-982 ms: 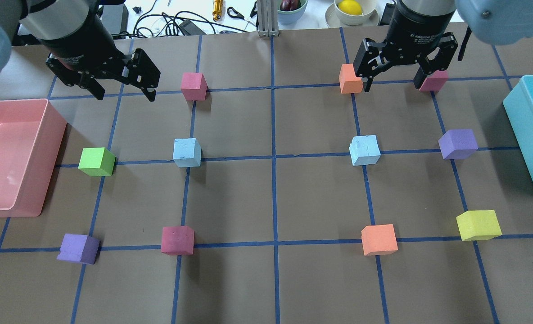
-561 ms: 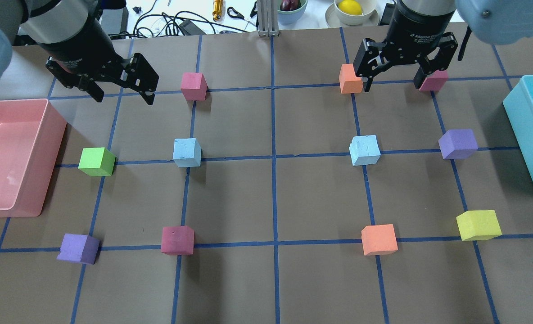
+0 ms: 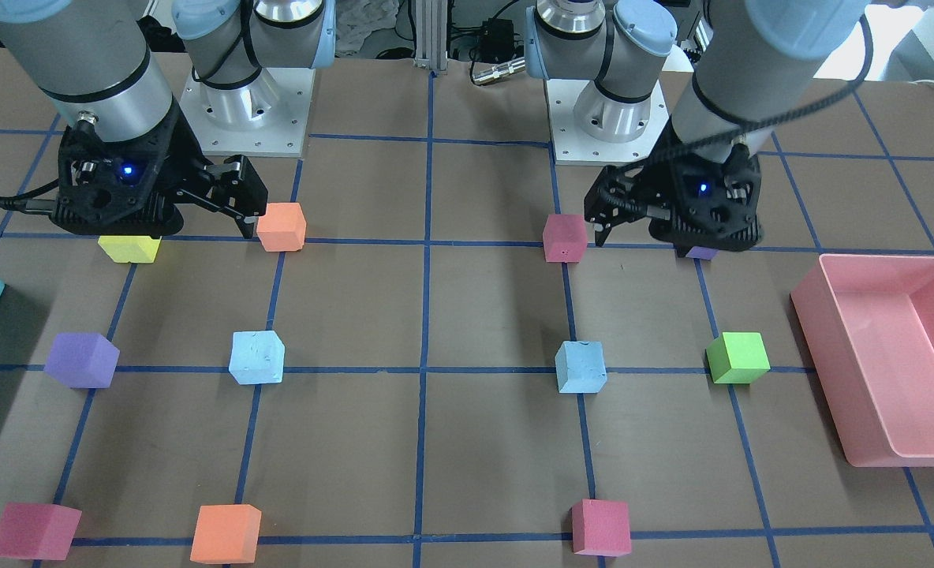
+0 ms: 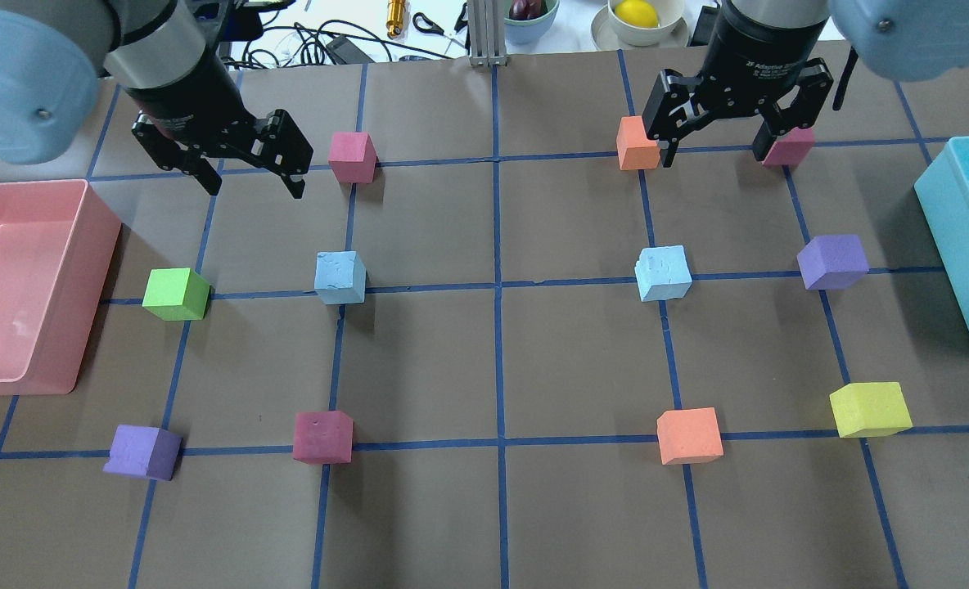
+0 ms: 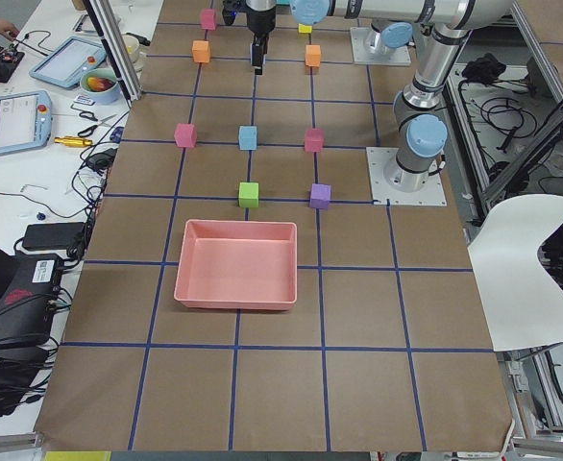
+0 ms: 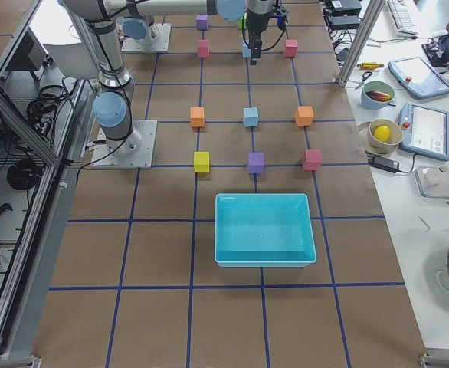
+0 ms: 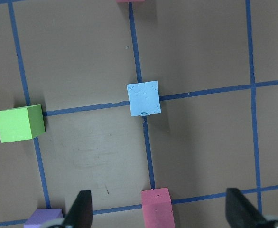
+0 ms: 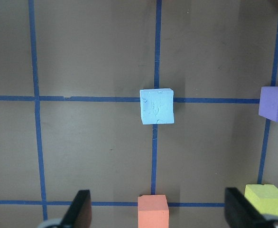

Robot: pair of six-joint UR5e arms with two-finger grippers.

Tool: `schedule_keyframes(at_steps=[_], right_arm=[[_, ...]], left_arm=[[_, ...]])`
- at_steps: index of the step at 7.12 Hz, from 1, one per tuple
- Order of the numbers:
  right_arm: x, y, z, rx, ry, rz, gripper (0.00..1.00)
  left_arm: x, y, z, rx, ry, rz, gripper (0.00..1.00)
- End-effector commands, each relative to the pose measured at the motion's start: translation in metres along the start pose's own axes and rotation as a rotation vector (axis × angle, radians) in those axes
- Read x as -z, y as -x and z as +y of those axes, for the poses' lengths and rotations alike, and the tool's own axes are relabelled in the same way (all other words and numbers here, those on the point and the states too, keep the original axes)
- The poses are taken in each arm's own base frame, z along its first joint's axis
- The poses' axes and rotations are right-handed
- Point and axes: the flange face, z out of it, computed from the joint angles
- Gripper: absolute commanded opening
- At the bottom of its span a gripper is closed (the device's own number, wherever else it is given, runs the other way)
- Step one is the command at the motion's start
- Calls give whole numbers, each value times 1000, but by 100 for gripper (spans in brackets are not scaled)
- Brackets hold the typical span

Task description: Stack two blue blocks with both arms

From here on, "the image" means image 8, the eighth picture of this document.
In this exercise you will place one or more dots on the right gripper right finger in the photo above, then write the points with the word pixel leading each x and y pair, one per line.
pixel 239 213

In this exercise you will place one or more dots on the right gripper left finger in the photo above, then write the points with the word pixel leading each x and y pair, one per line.
pixel 79 214

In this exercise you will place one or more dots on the light blue block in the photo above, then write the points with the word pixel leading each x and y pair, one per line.
pixel 156 106

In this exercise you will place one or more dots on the yellow foam block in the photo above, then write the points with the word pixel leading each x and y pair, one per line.
pixel 264 198

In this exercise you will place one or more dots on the near orange foam block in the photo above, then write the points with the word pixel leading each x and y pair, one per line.
pixel 153 211

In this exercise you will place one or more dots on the right purple foam block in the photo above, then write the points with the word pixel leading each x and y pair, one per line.
pixel 268 103

